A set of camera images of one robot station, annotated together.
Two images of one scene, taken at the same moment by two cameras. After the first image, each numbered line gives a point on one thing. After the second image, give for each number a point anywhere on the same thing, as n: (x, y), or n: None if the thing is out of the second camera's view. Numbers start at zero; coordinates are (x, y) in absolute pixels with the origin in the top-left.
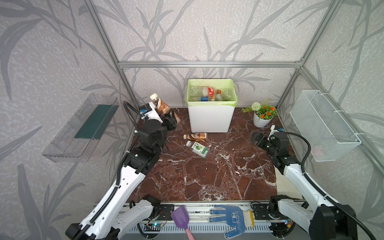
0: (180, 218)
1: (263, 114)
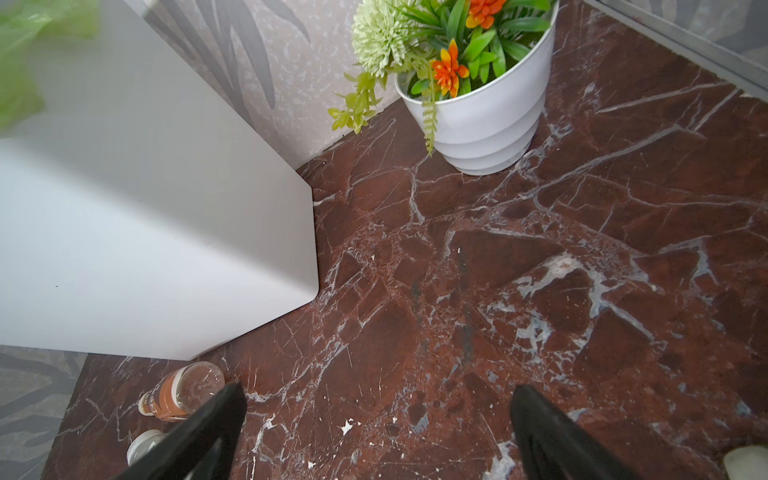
0: None
1: (477, 68)
